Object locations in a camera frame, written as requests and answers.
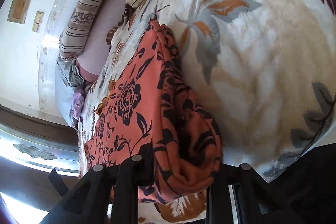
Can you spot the cream leaf-pattern blanket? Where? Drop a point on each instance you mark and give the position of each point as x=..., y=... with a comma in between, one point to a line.
x=263, y=69

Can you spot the lilac floral cloth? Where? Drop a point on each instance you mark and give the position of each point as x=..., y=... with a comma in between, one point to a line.
x=77, y=104

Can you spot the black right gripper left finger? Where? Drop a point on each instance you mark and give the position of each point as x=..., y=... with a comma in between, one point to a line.
x=87, y=201

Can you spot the pink bed headboard cushion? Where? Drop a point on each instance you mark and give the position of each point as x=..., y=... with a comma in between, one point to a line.
x=92, y=60

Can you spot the beige wall switch plate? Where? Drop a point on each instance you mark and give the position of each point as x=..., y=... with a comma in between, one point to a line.
x=37, y=21

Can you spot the orange floral black-patterned garment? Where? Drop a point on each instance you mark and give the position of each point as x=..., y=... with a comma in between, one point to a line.
x=150, y=103

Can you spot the grey-blue pillow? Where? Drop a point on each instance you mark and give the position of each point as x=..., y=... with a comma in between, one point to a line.
x=67, y=82

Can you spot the striped floral bolster pillow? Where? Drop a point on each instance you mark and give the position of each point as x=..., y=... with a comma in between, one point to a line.
x=75, y=35

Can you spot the gold wall plaque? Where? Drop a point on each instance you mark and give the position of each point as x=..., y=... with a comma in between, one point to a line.
x=18, y=11

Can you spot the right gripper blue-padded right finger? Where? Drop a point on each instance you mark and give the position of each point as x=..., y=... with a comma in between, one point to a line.
x=255, y=200

